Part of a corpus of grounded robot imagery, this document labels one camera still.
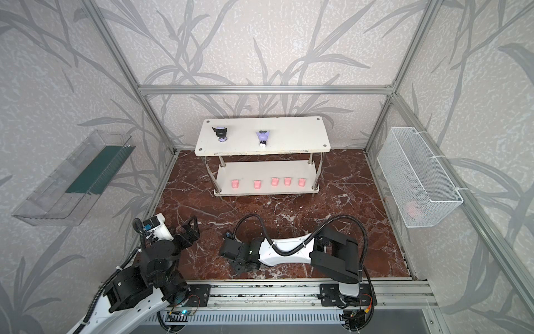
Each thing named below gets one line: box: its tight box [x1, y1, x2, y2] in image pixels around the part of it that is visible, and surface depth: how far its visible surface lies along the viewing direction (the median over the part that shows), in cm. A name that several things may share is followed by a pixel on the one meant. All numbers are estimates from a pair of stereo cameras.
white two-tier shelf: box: [194, 116, 331, 197], surface depth 86 cm
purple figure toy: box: [255, 130, 270, 148], surface depth 76 cm
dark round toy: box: [211, 126, 228, 142], surface depth 75 cm
